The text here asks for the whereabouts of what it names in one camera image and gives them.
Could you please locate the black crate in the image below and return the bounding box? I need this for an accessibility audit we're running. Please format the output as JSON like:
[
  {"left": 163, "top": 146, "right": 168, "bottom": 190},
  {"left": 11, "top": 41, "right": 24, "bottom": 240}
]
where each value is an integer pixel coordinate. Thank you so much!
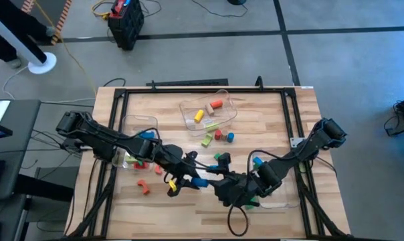
[{"left": 107, "top": 0, "right": 145, "bottom": 51}]

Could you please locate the black power cable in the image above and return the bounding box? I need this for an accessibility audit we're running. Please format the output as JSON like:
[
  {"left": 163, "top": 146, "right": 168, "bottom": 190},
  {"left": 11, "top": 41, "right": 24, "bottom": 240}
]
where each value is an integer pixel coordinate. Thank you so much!
[{"left": 103, "top": 78, "right": 126, "bottom": 88}]

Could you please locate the clear plastic bin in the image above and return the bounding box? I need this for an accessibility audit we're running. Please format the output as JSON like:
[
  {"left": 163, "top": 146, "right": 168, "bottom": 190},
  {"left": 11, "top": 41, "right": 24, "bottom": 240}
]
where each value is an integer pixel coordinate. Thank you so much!
[
  {"left": 179, "top": 88, "right": 239, "bottom": 138},
  {"left": 250, "top": 150, "right": 302, "bottom": 210},
  {"left": 112, "top": 114, "right": 159, "bottom": 171}
]

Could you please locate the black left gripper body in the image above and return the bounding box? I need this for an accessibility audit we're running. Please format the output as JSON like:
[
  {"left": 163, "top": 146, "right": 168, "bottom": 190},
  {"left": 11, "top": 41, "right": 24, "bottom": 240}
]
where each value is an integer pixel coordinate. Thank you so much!
[{"left": 153, "top": 144, "right": 203, "bottom": 181}]

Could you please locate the orange striped floor mat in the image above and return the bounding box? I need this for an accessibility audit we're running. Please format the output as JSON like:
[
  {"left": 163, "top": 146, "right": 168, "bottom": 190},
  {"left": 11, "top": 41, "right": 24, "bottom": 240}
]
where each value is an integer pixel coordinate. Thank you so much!
[{"left": 19, "top": 0, "right": 72, "bottom": 46}]

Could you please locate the black floor cable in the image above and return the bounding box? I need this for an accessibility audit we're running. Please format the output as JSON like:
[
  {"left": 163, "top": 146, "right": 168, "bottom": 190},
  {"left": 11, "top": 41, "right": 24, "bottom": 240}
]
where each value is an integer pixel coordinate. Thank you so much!
[{"left": 191, "top": 0, "right": 249, "bottom": 18}]

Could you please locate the white floor cable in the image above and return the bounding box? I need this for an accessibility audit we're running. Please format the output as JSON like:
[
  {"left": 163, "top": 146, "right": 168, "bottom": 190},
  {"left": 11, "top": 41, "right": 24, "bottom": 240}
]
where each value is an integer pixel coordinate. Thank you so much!
[{"left": 1, "top": 65, "right": 96, "bottom": 105}]

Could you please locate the person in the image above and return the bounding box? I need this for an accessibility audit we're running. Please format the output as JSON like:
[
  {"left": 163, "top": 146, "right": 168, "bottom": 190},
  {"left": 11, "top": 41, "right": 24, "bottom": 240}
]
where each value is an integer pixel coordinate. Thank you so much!
[{"left": 0, "top": 0, "right": 58, "bottom": 70}]

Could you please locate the black power strip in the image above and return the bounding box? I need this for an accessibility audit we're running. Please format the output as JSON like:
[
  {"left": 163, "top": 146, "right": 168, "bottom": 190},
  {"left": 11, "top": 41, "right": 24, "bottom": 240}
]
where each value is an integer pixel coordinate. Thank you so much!
[{"left": 145, "top": 78, "right": 229, "bottom": 87}]

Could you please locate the yellow floor cable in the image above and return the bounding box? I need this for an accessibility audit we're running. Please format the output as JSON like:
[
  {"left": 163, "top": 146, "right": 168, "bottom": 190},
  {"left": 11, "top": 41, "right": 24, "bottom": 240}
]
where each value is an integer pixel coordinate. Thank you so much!
[{"left": 34, "top": 0, "right": 99, "bottom": 98}]

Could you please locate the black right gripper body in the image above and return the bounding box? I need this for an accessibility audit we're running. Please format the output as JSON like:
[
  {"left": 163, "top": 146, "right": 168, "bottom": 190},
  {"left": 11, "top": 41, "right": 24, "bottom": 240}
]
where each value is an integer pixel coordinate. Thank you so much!
[{"left": 209, "top": 173, "right": 260, "bottom": 208}]

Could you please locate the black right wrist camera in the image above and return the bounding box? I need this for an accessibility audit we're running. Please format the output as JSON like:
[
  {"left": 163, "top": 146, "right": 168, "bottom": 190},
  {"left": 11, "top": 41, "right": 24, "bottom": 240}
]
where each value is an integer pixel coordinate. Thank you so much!
[{"left": 217, "top": 152, "right": 232, "bottom": 168}]

